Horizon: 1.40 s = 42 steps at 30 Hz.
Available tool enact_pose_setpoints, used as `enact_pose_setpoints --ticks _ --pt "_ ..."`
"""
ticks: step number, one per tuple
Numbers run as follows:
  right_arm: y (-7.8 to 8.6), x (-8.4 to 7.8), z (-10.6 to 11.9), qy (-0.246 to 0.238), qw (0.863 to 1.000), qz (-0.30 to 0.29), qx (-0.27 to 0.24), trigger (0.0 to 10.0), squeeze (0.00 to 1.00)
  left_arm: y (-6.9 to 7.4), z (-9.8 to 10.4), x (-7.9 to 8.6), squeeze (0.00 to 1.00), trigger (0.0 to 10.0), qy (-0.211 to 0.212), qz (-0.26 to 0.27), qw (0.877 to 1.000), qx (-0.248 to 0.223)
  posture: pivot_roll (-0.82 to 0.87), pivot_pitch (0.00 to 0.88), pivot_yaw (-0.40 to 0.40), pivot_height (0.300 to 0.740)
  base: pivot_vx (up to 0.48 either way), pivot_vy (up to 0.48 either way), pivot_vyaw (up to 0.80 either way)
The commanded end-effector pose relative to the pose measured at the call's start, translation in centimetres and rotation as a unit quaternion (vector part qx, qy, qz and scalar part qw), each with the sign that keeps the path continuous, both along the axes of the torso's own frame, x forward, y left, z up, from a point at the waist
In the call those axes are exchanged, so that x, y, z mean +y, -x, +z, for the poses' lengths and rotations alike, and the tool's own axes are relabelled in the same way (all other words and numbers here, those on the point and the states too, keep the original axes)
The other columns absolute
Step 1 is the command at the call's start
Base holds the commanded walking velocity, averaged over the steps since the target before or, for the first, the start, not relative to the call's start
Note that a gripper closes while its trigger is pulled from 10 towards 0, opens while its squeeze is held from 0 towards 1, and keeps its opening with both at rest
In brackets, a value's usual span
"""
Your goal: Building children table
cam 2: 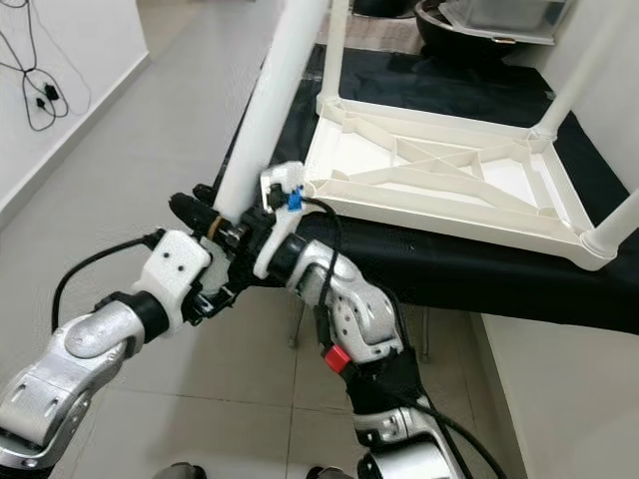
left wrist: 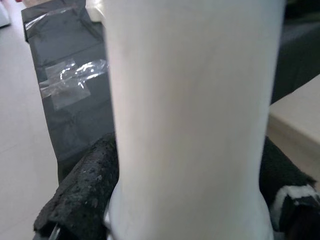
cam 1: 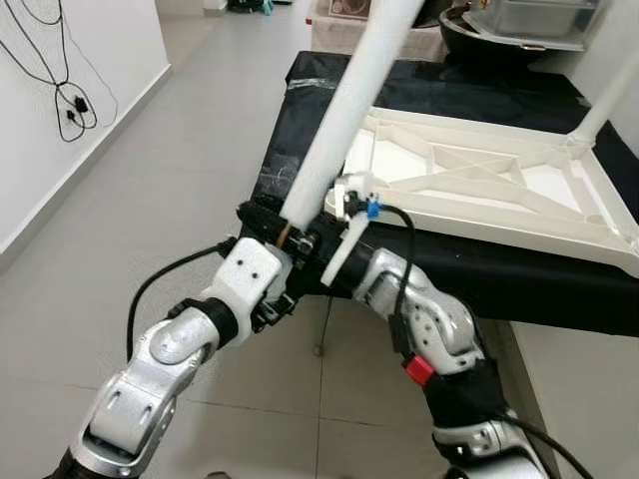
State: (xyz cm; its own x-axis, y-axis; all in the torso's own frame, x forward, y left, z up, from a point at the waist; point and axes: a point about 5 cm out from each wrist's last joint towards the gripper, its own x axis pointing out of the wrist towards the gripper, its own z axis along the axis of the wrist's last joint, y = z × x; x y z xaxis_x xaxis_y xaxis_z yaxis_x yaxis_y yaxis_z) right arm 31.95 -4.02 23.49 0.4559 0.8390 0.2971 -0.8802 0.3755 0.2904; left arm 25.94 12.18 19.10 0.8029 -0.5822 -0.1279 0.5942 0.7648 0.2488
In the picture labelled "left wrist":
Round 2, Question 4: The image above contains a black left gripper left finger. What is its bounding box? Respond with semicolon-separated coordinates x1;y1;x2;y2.
33;134;120;240

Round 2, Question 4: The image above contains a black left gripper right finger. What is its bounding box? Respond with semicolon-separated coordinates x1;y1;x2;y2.
258;136;317;234

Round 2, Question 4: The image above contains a white plastic table leg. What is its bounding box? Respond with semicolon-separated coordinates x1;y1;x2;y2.
103;0;286;240

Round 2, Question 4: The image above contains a black tablecloth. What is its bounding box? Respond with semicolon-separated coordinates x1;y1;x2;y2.
21;0;320;181

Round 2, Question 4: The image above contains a crumpled clear plastic film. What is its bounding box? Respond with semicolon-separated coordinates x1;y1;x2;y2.
39;58;110;111

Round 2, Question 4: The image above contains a clear plastic film scrap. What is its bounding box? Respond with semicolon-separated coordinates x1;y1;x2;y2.
24;4;81;31

